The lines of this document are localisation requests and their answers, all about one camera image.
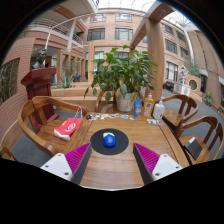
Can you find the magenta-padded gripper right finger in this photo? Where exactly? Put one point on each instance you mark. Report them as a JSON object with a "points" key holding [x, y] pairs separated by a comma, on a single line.
{"points": [[155, 165]]}

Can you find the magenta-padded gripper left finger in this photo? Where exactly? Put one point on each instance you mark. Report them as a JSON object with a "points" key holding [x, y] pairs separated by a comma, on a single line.
{"points": [[68, 165]]}

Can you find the blue and white computer mouse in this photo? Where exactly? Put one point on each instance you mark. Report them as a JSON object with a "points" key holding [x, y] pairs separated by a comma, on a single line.
{"points": [[109, 141]]}

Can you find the black round mouse pad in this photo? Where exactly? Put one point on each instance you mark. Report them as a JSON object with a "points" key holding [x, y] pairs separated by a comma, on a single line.
{"points": [[97, 145]]}

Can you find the red paper bag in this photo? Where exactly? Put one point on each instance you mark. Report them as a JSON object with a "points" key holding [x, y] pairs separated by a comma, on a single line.
{"points": [[67, 128]]}

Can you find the black flat box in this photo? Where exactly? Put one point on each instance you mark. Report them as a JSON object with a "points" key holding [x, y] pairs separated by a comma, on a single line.
{"points": [[193, 149]]}

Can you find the small white packet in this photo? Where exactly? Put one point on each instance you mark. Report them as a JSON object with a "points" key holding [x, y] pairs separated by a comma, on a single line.
{"points": [[152, 121]]}

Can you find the wooden armchair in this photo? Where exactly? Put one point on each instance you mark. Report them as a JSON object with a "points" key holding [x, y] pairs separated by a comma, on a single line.
{"points": [[99, 104], [46, 101], [171, 117], [198, 120]]}

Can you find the white pump bottle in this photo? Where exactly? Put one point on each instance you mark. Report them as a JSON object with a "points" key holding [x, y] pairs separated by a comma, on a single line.
{"points": [[158, 111]]}

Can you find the yellow liquid bottle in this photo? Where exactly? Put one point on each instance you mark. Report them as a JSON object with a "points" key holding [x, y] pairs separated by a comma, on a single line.
{"points": [[148, 107]]}

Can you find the blue tube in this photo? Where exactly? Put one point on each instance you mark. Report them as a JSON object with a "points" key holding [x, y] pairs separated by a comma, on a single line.
{"points": [[138, 109]]}

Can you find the spiky agave plant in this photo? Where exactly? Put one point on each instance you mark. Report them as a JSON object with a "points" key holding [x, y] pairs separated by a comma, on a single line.
{"points": [[66, 82]]}

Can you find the yellow flowering plant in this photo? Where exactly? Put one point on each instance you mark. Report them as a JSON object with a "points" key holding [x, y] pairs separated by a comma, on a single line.
{"points": [[209, 98]]}

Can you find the white outdoor statue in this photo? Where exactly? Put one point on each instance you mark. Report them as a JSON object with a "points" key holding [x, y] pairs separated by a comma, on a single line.
{"points": [[183, 74]]}

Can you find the green plant in white pot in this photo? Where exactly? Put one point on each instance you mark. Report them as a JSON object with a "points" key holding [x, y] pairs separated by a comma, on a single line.
{"points": [[121, 71]]}

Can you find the dark bust statue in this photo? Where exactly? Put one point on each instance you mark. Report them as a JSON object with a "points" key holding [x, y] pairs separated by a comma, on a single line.
{"points": [[40, 61]]}

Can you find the dark red wooden pedestal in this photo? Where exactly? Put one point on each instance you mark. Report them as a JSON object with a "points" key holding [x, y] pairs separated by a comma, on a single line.
{"points": [[39, 85]]}

